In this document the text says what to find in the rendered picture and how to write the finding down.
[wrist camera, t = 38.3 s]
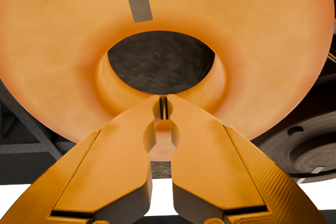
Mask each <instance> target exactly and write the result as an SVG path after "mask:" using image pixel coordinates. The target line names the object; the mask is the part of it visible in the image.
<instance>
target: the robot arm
mask: <svg viewBox="0 0 336 224"><path fill-rule="evenodd" d="M164 111H165V118H166V120H168V121H169V122H170V132H171V143H172V144H173V145H174V146H175V148H176V149H175V151H174V152H173V153H172V155H171V158H170V161H171V180H172V199H173V208H174V210H175V212H176V213H177V214H178V215H180V216H182V217H183V218H185V219H187V220H188V221H190V222H192V223H193V224H328V222H327V221H326V219H325V218H324V216H323V215H322V214H321V212H320V211H319V209H318V208H317V207H316V205H315V204H314V203H313V201H312V200H311V199H310V198H309V196H308V195H307V194H306V193H305V192H304V190H303V189H302V188H301V187H300V186H299V185H298V184H297V183H296V182H295V181H294V180H293V179H292V178H291V177H290V176H289V175H288V174H287V173H286V172H285V171H284V170H283V169H282V168H281V167H280V166H279V165H277V164H276V163H275V162H274V161H273V160H272V159H270V158H269V157H268V156H267V155H266V154H264V153H263V152H262V151H261V150H260V149H259V148H257V147H256V146H255V145H254V144H253V143H252V142H250V141H249V140H248V139H247V138H246V137H244V136H243V135H242V134H241V133H240V132H239V131H237V130H236V129H235V128H234V127H233V126H225V125H224V124H223V123H221V122H220V121H219V120H218V119H217V118H215V117H214V116H213V115H211V114H210V113H208V112H206V111H204V110H203V109H201V108H199V107H197V106H195V105H193V104H191V103H189V102H188V101H186V100H184V99H182V98H180V97H178V96H176V95H174V94H169V95H167V96H161V95H153V96H151V97H149V98H148V99H146V100H144V101H142V102H140V103H139V104H137V105H135V106H133V107H131V108H130V109H128V110H126V111H124V112H122V113H121V114H119V115H118V116H116V117H115V118H113V119H112V120H111V121H110V122H109V123H107V124H106V125H105V126H104V127H103V128H102V129H101V130H100V131H92V132H90V133H89V134H88V135H87V136H86V137H85V138H83V139H82V140H81V141H80V142H79V143H78V144H76V145H75V146H74V147H73V148H72V149H71V150H69V151H68V152H67V153H66V154H65V155H64V156H62V157H61V158H60V159H59V160H58V161H57V162H55V163H54V164H53V165H52V166H51V167H50V168H48V169H47V170H46V171H45V172H44V173H43V174H41V175H40V176H39V177H38V178H37V179H36V180H35V181H34V182H33V183H32V184H31V185H30V186H29V187H28V188H27V189H26V190H25V191H24V192H23V193H22V194H21V195H20V196H19V197H18V198H17V200H16V201H15V202H14V203H13V204H12V205H11V207H10V208H9V209H8V210H7V211H6V213H5V214H4V215H3V216H2V218H1V219H0V224H132V223H134V222H135V221H137V220H138V219H140V218H142V217H143V216H145V215H146V214H147V213H148V211H149V210H150V207H151V201H152V193H153V179H152V171H151V162H150V156H149V152H150V151H151V149H152V148H153V147H154V145H155V144H156V143H157V136H156V126H157V125H158V123H159V122H160V121H161V120H163V119H164Z"/></svg>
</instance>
